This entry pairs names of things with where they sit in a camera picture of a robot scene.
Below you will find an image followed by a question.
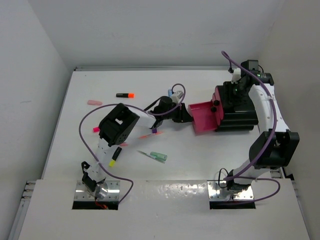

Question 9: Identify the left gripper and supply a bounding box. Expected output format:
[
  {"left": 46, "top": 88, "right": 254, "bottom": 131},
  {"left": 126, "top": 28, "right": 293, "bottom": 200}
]
[{"left": 161, "top": 101, "right": 192, "bottom": 122}]

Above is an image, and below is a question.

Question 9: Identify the black pink drawer organizer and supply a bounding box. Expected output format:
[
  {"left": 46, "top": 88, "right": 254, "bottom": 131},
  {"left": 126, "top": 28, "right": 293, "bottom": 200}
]
[{"left": 188, "top": 83, "right": 259, "bottom": 134}]

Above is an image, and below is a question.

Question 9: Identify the orange clear pen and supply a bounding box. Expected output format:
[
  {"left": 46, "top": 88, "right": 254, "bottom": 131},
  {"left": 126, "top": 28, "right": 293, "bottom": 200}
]
[{"left": 138, "top": 131, "right": 164, "bottom": 139}]

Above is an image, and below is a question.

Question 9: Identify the pink black highlighter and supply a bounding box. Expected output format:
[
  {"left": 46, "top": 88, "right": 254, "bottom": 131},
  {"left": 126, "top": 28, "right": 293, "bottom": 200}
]
[{"left": 92, "top": 127, "right": 100, "bottom": 133}]

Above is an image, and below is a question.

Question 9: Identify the red clear pen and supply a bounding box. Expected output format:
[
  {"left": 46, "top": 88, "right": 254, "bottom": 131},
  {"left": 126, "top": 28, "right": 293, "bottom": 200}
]
[{"left": 119, "top": 142, "right": 128, "bottom": 147}]

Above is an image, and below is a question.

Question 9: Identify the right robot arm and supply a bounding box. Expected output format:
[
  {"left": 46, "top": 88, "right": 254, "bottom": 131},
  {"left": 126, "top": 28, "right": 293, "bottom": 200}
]
[{"left": 226, "top": 72, "right": 300, "bottom": 193}]

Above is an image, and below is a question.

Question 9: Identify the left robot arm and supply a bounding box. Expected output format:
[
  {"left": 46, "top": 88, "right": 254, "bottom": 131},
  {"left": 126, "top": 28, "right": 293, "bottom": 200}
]
[{"left": 78, "top": 95, "right": 194, "bottom": 192}]

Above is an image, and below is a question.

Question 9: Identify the green correction tape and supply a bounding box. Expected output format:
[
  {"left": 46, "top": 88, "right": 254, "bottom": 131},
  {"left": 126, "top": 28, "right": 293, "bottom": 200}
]
[{"left": 150, "top": 151, "right": 168, "bottom": 161}]

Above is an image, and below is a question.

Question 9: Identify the orange black highlighter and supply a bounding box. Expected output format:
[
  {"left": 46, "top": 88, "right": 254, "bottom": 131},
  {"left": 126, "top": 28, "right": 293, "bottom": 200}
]
[{"left": 116, "top": 93, "right": 135, "bottom": 98}]

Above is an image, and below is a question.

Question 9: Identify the yellow black highlighter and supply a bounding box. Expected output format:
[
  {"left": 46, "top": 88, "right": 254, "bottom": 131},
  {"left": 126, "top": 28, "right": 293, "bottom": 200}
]
[{"left": 108, "top": 147, "right": 122, "bottom": 168}]

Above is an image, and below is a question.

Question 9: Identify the pink correction tape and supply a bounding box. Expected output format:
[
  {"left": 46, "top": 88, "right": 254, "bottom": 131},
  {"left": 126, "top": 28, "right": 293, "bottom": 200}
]
[{"left": 87, "top": 100, "right": 103, "bottom": 106}]

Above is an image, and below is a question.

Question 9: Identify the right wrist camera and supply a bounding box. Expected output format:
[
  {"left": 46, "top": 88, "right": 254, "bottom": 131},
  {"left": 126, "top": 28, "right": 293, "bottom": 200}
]
[{"left": 228, "top": 67, "right": 241, "bottom": 84}]

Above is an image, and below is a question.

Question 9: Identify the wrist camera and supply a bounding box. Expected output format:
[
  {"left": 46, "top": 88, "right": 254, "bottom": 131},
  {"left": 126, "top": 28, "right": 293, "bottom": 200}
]
[
  {"left": 170, "top": 90, "right": 184, "bottom": 104},
  {"left": 228, "top": 67, "right": 241, "bottom": 84}
]

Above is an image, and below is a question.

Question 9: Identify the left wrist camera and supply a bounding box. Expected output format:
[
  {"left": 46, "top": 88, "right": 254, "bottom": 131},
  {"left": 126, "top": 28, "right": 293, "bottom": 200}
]
[{"left": 170, "top": 90, "right": 184, "bottom": 104}]

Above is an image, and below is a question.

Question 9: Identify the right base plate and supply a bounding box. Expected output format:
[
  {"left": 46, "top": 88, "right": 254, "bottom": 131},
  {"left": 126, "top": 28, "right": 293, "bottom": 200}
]
[{"left": 207, "top": 180, "right": 254, "bottom": 202}]

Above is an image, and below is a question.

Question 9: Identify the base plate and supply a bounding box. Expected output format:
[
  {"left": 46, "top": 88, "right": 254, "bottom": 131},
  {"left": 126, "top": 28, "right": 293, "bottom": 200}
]
[
  {"left": 207, "top": 180, "right": 254, "bottom": 202},
  {"left": 74, "top": 180, "right": 120, "bottom": 202}
]

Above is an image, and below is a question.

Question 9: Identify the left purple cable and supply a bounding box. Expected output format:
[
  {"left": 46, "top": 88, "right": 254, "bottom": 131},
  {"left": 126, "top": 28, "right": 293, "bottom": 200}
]
[{"left": 79, "top": 83, "right": 186, "bottom": 205}]

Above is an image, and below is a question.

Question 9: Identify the left base plate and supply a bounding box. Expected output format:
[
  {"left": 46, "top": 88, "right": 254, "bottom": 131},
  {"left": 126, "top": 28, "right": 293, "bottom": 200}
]
[{"left": 74, "top": 180, "right": 120, "bottom": 202}]

